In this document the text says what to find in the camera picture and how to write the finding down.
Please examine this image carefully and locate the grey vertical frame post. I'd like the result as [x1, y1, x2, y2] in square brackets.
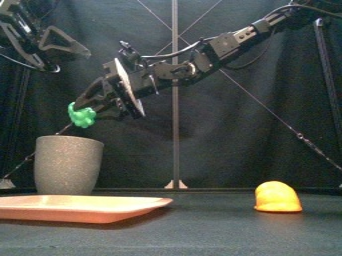
[170, 0, 181, 183]

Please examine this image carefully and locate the green toy grapes bunch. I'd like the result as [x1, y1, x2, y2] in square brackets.
[67, 101, 98, 129]

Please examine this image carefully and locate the yellow orange toy fruit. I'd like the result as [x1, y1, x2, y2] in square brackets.
[253, 180, 305, 213]

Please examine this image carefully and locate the grey speckled bowl cup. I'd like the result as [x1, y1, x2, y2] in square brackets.
[34, 134, 106, 196]

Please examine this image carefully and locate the black slanted frame strut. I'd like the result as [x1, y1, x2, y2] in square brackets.
[313, 17, 342, 141]

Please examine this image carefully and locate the pink rectangular plastic tray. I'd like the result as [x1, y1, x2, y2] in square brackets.
[0, 194, 175, 225]

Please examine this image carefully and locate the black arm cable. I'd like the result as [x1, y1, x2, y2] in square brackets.
[139, 35, 219, 62]

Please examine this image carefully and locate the grey post foot bracket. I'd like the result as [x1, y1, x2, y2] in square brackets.
[163, 179, 190, 190]

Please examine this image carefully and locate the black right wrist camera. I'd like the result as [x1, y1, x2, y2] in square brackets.
[116, 40, 145, 69]

